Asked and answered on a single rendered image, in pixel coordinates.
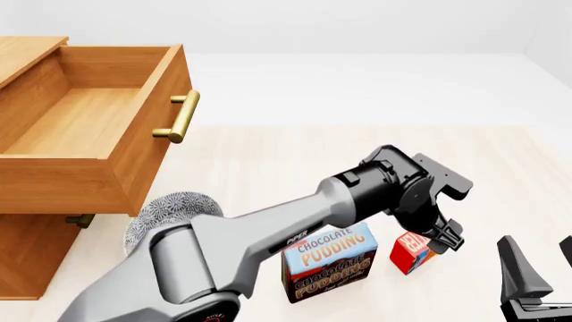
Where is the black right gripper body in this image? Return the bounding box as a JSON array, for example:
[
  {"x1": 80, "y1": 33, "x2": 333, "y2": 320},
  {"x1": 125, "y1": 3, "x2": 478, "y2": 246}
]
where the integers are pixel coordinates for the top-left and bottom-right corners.
[{"x1": 499, "y1": 293, "x2": 572, "y2": 322}]

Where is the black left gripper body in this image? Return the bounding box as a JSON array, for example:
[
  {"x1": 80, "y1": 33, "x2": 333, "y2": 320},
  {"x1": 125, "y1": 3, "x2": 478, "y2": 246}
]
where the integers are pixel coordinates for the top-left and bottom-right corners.
[{"x1": 421, "y1": 204, "x2": 466, "y2": 252}]

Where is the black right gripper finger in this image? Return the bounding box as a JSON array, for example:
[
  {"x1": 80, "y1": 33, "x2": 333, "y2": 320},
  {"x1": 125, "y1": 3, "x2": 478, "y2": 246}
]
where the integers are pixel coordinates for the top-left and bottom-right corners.
[
  {"x1": 559, "y1": 234, "x2": 572, "y2": 263},
  {"x1": 496, "y1": 234, "x2": 555, "y2": 303}
]

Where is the red butter box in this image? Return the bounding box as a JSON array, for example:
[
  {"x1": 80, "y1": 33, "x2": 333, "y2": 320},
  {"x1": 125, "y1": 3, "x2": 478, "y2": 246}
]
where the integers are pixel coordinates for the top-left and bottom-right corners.
[{"x1": 389, "y1": 231, "x2": 442, "y2": 276}]

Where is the wooden drawer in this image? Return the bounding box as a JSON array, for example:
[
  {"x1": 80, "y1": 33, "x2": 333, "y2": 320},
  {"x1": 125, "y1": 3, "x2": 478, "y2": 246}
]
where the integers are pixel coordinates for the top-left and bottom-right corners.
[{"x1": 0, "y1": 43, "x2": 195, "y2": 218}]

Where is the wooden cabinet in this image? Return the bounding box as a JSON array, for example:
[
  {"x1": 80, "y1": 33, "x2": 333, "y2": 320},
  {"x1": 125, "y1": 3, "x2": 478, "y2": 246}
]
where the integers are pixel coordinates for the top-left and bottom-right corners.
[{"x1": 0, "y1": 35, "x2": 97, "y2": 301}]

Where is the chocolate pudding box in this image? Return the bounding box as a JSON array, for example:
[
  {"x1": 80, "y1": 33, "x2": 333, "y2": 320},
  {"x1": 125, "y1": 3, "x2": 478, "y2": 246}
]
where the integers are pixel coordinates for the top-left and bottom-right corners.
[{"x1": 281, "y1": 221, "x2": 379, "y2": 305}]

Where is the patterned grey bowl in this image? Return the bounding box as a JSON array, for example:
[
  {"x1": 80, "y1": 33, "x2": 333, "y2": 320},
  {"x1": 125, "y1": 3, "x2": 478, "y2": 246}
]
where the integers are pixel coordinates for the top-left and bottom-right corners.
[{"x1": 123, "y1": 191, "x2": 225, "y2": 257}]

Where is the brass drawer handle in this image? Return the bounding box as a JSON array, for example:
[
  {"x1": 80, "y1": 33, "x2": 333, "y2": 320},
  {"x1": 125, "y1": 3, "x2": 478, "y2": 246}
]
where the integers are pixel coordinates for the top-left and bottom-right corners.
[
  {"x1": 64, "y1": 213, "x2": 97, "y2": 230},
  {"x1": 151, "y1": 89, "x2": 202, "y2": 145}
]

